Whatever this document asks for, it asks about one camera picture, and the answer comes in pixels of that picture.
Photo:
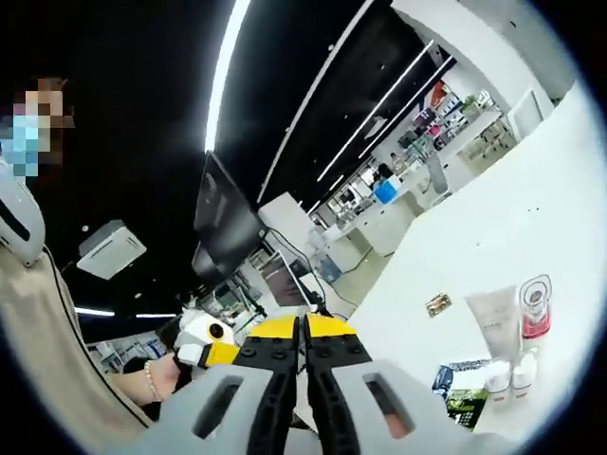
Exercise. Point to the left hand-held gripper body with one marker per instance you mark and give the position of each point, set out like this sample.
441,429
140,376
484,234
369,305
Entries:
199,336

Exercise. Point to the person's left hand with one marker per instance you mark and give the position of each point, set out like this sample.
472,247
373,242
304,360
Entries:
168,376

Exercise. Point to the gold skincare sachet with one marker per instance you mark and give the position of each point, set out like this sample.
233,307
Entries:
438,304

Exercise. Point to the white skincare tube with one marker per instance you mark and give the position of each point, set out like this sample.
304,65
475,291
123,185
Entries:
495,317

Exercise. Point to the white long counter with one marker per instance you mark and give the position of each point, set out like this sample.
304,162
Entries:
374,227

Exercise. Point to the long ceiling light strip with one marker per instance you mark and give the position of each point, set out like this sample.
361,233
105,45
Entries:
374,111
405,106

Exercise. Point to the red collar skincare bottle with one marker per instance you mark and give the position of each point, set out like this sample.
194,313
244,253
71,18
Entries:
536,327

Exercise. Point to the blue water jug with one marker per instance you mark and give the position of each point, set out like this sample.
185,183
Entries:
330,269

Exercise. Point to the blue plastic bin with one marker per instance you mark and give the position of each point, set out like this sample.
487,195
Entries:
385,192

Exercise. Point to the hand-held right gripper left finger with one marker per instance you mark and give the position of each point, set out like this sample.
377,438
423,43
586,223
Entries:
223,412

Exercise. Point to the ceiling air conditioner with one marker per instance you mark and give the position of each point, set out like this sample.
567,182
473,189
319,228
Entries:
111,249

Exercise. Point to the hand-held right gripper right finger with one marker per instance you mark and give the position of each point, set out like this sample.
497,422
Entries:
379,412

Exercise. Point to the dark blue skincare sachet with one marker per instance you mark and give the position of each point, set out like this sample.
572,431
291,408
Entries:
441,379

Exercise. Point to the small clear-cap skincare bottle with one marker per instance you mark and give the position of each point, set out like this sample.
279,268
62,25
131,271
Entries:
524,379
498,384

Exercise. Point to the large black monitor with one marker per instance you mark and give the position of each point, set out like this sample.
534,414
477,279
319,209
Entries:
223,213

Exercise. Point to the green skincare sachet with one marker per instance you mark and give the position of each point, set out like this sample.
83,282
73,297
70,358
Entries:
467,405

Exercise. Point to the white chest-worn device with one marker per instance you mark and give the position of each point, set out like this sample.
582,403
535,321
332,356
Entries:
23,213

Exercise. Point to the display shelf with goods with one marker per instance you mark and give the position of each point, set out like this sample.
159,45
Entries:
441,118

